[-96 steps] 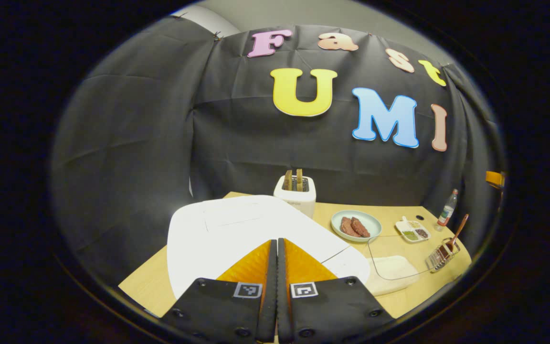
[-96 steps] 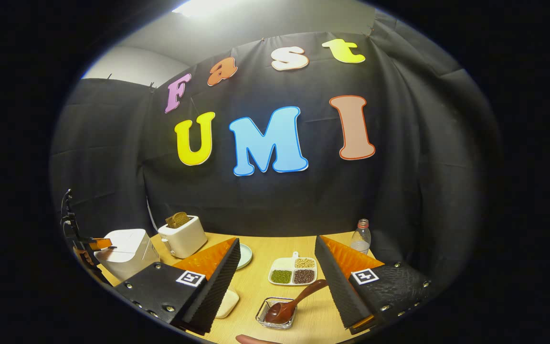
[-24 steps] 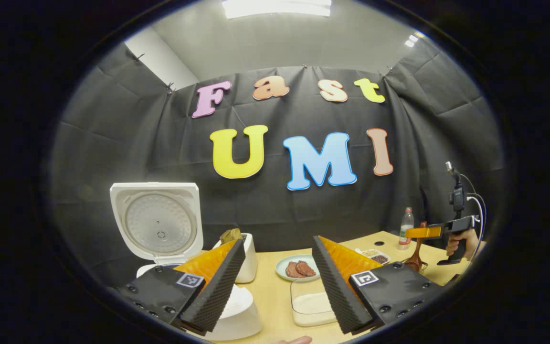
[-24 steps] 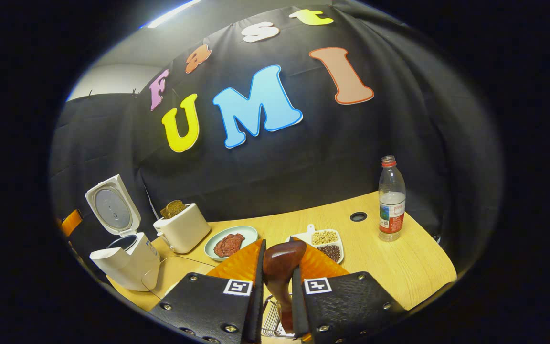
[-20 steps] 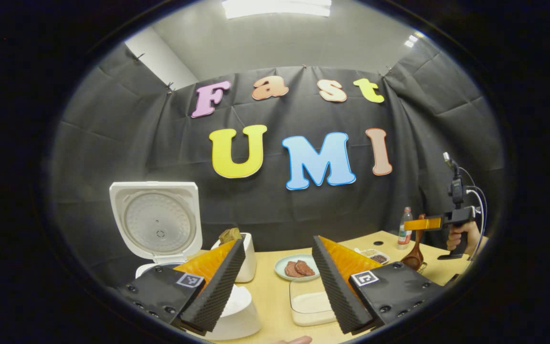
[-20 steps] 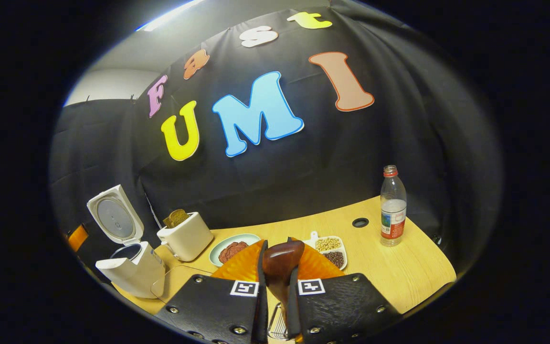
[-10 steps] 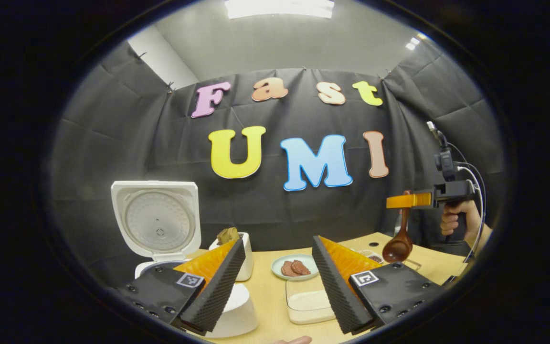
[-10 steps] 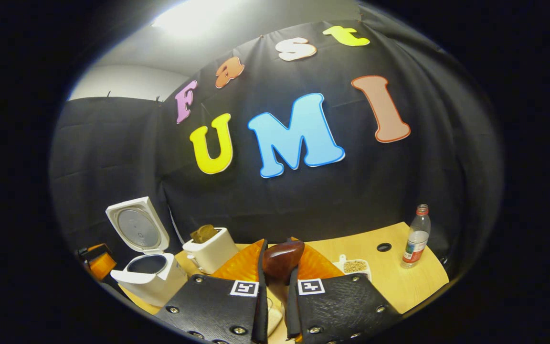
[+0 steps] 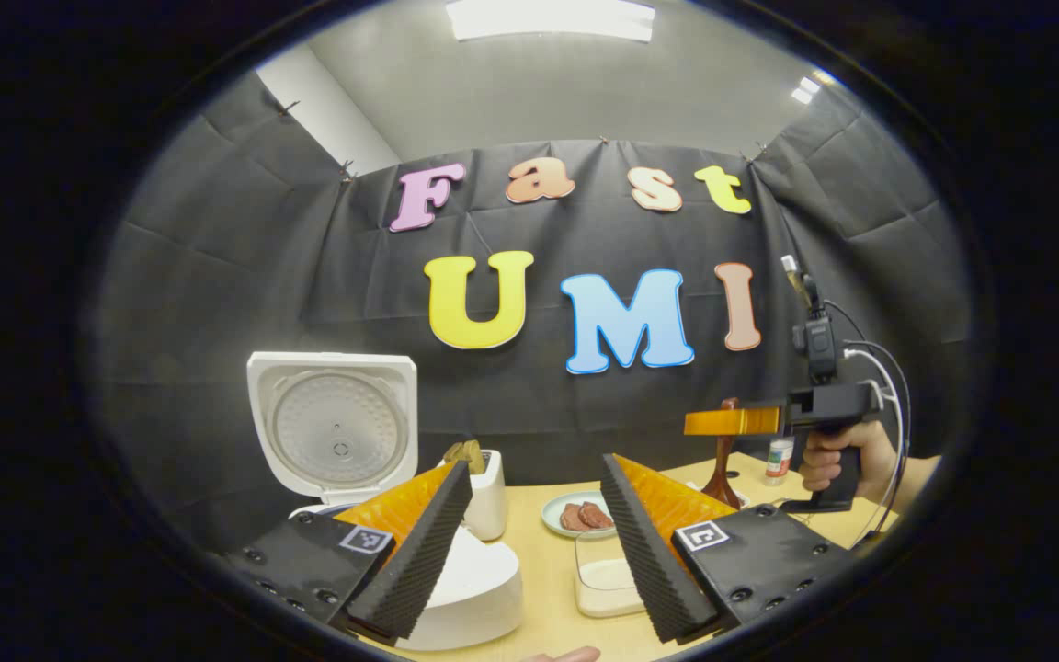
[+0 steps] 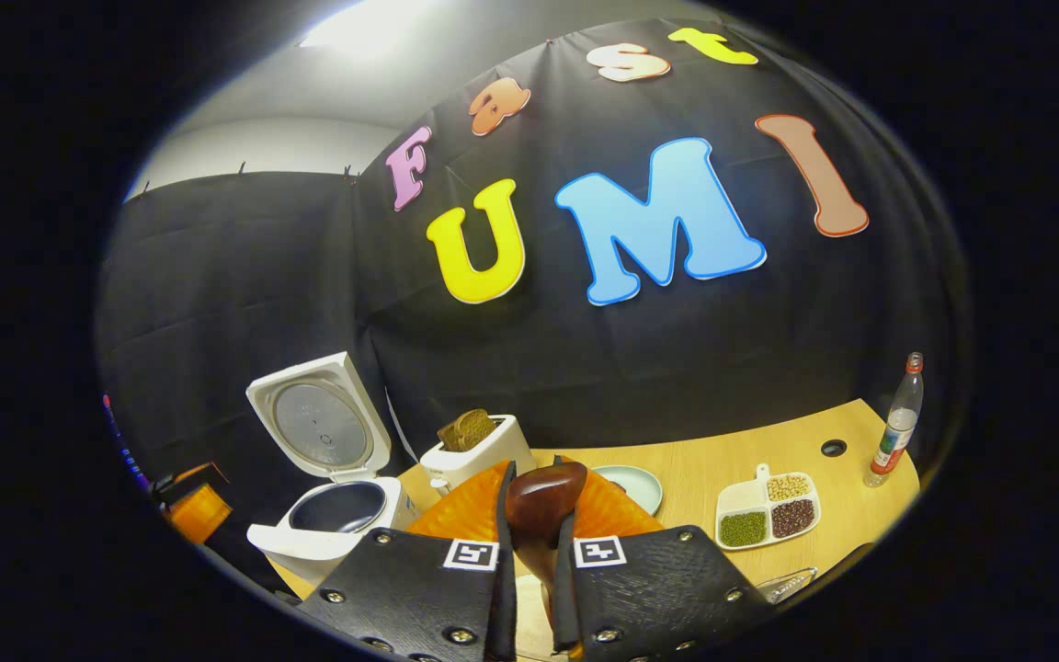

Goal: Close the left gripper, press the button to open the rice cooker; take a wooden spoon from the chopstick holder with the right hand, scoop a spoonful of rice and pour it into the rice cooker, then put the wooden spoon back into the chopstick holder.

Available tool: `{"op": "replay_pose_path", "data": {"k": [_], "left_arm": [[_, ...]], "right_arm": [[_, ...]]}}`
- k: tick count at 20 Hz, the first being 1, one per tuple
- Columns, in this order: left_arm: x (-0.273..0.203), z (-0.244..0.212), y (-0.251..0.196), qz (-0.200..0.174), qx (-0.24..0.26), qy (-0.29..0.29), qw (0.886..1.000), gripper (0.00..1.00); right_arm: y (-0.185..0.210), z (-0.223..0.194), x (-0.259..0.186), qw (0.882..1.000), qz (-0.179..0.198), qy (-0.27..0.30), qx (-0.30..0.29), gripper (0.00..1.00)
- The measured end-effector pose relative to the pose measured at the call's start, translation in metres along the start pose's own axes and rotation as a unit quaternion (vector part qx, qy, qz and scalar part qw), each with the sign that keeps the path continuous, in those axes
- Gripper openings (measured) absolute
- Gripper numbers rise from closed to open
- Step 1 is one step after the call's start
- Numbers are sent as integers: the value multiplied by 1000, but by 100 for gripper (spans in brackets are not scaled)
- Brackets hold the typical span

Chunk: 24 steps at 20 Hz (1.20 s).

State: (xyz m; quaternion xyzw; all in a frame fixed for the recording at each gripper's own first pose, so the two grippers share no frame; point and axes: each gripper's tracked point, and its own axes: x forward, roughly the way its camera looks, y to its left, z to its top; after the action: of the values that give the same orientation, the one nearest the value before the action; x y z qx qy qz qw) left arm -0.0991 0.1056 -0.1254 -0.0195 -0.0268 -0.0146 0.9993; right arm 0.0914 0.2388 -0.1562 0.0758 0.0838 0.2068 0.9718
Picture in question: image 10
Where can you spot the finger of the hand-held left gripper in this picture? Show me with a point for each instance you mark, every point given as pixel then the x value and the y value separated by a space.
pixel 182 476
pixel 200 510

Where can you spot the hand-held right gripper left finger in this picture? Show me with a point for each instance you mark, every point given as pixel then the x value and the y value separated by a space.
pixel 506 598

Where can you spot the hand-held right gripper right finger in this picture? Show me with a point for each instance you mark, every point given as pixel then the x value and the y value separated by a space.
pixel 564 598

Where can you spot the brown wooden spoon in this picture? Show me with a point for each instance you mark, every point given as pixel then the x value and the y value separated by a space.
pixel 543 496

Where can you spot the white rice cooker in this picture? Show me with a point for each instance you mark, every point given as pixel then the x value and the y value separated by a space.
pixel 318 432

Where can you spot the pale green plate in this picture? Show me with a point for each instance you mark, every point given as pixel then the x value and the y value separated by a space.
pixel 635 483

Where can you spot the white toaster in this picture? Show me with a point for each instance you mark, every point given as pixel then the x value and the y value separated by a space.
pixel 483 455

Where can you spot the brown bread slice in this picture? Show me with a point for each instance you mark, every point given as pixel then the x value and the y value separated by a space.
pixel 483 423
pixel 456 434

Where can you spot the white divided bean dish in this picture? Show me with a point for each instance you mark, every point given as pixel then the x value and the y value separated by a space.
pixel 741 496

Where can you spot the black backdrop cloth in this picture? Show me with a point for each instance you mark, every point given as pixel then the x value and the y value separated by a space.
pixel 631 368

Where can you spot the black table grommet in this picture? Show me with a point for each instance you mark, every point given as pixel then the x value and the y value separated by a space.
pixel 834 448

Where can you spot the clear plastic bottle red label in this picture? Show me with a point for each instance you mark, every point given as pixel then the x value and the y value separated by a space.
pixel 897 428

